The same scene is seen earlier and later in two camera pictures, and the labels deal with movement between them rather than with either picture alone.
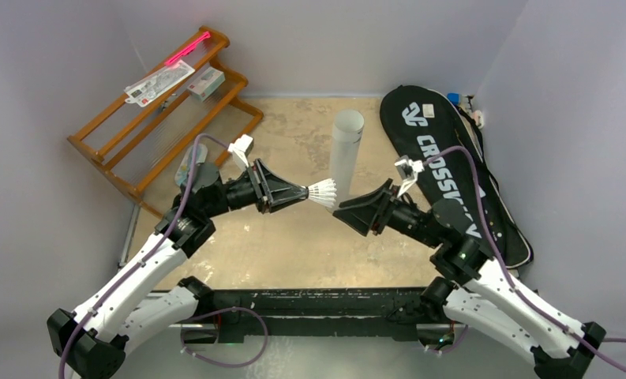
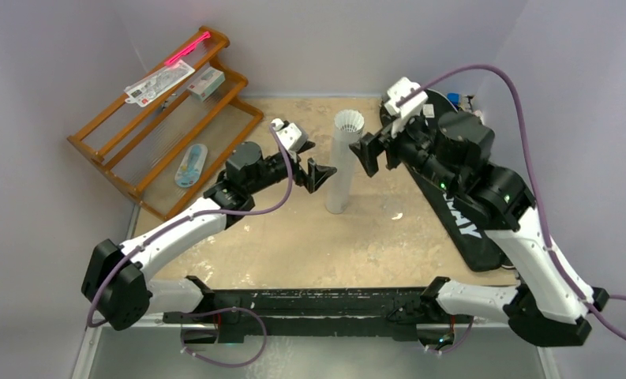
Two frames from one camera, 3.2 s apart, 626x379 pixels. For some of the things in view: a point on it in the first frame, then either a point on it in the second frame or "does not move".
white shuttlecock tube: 347,131 does not move
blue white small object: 455,98 does not move
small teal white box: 206,83 does not move
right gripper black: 383,207 -> 387,148
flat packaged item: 143,91 does not move
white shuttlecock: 324,192 -> 349,120
